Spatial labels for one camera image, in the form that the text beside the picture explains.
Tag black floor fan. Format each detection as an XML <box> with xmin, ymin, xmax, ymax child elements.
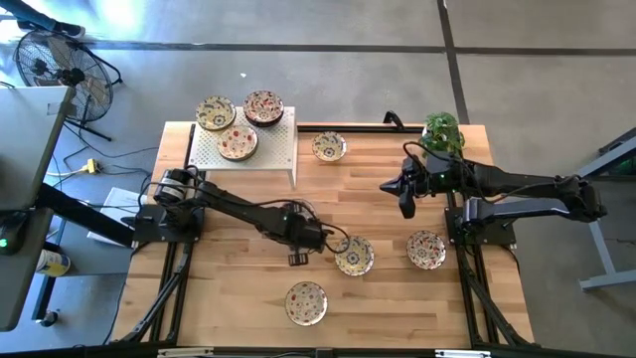
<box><xmin>13</xmin><ymin>29</ymin><xmax>123</xmax><ymax>143</ymax></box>

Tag black aluminium frame rails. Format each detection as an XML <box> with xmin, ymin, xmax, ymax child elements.
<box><xmin>454</xmin><ymin>188</ymin><xmax>533</xmax><ymax>348</ymax></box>
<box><xmin>118</xmin><ymin>122</ymin><xmax>198</xmax><ymax>344</ymax></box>

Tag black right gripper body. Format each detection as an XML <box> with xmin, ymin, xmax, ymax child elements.
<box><xmin>409</xmin><ymin>156</ymin><xmax>461</xmax><ymax>196</ymax></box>

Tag dark grey monitor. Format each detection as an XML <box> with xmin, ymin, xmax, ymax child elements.
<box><xmin>0</xmin><ymin>207</ymin><xmax>54</xmax><ymax>332</ymax></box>

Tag person's shoe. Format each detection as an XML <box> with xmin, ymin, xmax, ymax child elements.
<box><xmin>55</xmin><ymin>20</ymin><xmax>86</xmax><ymax>39</ymax></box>

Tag white floor cable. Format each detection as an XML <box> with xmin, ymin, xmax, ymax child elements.
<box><xmin>47</xmin><ymin>167</ymin><xmax>90</xmax><ymax>178</ymax></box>

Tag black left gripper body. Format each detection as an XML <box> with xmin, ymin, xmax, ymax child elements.
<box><xmin>290</xmin><ymin>218</ymin><xmax>329</xmax><ymax>253</ymax></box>

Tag black diagonal support beam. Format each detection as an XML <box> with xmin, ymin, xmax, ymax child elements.
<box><xmin>34</xmin><ymin>182</ymin><xmax>136</xmax><ymax>248</ymax></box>

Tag black floor cable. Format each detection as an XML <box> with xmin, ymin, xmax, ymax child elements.
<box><xmin>49</xmin><ymin>118</ymin><xmax>160</xmax><ymax>210</ymax></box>

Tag white perforated metal rack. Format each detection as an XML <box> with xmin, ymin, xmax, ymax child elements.
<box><xmin>187</xmin><ymin>105</ymin><xmax>299</xmax><ymax>189</ymax></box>

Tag black caster wheel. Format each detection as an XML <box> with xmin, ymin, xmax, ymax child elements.
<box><xmin>37</xmin><ymin>308</ymin><xmax>61</xmax><ymax>328</ymax></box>

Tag grey blue metal table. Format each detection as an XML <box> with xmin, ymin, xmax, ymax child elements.
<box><xmin>549</xmin><ymin>126</ymin><xmax>636</xmax><ymax>292</ymax></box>

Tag black clamp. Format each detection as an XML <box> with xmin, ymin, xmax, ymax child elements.
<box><xmin>382</xmin><ymin>109</ymin><xmax>406</xmax><ymax>131</ymax></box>

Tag white yellow cup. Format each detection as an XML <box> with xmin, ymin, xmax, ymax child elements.
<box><xmin>35</xmin><ymin>248</ymin><xmax>72</xmax><ymax>278</ymax></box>

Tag black aluminium frame rail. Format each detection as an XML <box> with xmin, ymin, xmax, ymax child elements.
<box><xmin>0</xmin><ymin>341</ymin><xmax>636</xmax><ymax>358</ymax></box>
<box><xmin>296</xmin><ymin>123</ymin><xmax>426</xmax><ymax>134</ymax></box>

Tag yellow blue lemon pattern bowl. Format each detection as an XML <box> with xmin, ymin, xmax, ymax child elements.
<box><xmin>194</xmin><ymin>94</ymin><xmax>238</xmax><ymax>132</ymax></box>
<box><xmin>311</xmin><ymin>130</ymin><xmax>348</xmax><ymax>163</ymax></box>
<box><xmin>333</xmin><ymin>235</ymin><xmax>376</xmax><ymax>277</ymax></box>

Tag person's leg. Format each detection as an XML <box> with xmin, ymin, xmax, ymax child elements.
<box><xmin>0</xmin><ymin>0</ymin><xmax>64</xmax><ymax>32</ymax></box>

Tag green potted plant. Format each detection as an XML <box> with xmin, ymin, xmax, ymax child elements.
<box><xmin>417</xmin><ymin>111</ymin><xmax>467</xmax><ymax>160</ymax></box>

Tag silver bracket plate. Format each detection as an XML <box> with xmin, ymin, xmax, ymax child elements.
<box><xmin>434</xmin><ymin>349</ymin><xmax>492</xmax><ymax>358</ymax></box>
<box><xmin>157</xmin><ymin>347</ymin><xmax>215</xmax><ymax>358</ymax></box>

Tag white paper sheet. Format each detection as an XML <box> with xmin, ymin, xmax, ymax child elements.
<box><xmin>86</xmin><ymin>186</ymin><xmax>150</xmax><ymax>248</ymax></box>

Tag red fruit pattern bowl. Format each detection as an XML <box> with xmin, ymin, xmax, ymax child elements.
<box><xmin>284</xmin><ymin>280</ymin><xmax>329</xmax><ymax>327</ymax></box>
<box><xmin>216</xmin><ymin>123</ymin><xmax>259</xmax><ymax>161</ymax></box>

